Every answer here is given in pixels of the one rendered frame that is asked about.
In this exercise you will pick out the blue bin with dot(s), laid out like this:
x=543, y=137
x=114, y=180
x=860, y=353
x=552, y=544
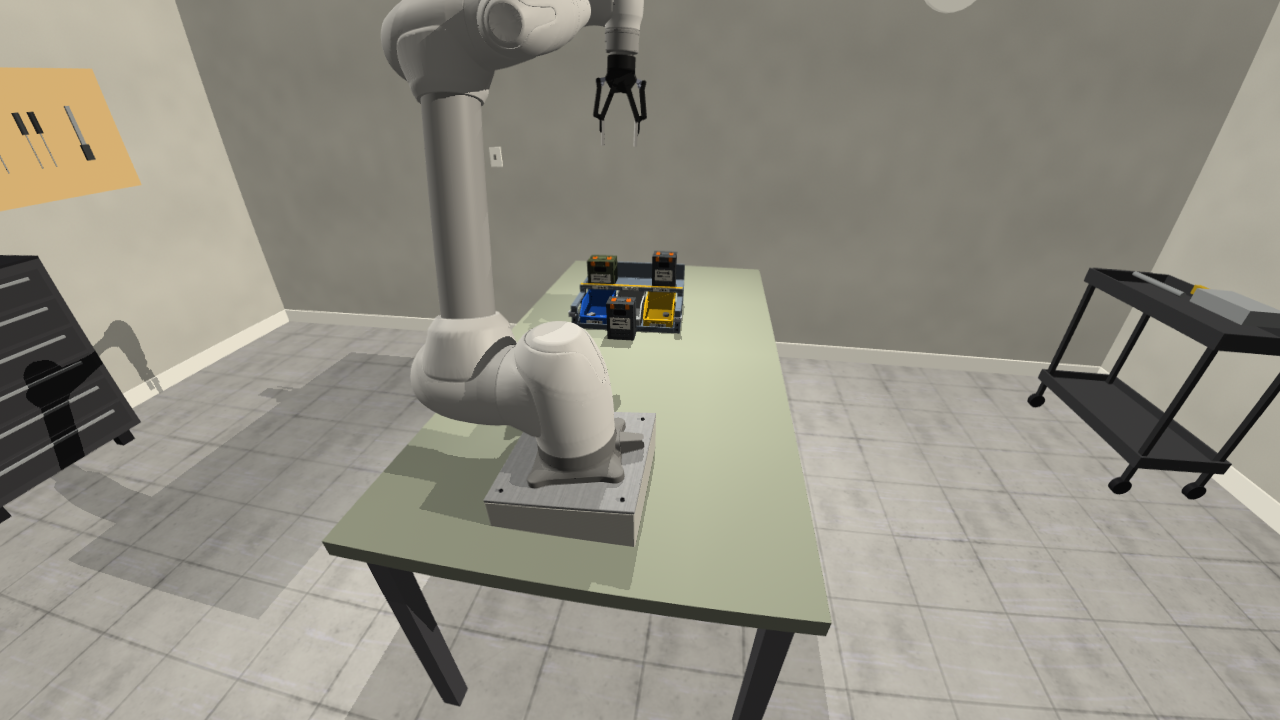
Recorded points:
x=595, y=301

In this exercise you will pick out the dark grey metal shelf rack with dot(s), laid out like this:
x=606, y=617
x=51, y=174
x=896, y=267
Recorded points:
x=635, y=273

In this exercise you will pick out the black case with handle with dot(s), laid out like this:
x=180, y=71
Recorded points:
x=664, y=268

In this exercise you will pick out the grey open bin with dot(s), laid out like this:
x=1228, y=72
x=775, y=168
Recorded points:
x=640, y=301

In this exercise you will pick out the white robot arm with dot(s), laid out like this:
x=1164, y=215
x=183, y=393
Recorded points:
x=555, y=386

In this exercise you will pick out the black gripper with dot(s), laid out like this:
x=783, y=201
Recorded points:
x=621, y=78

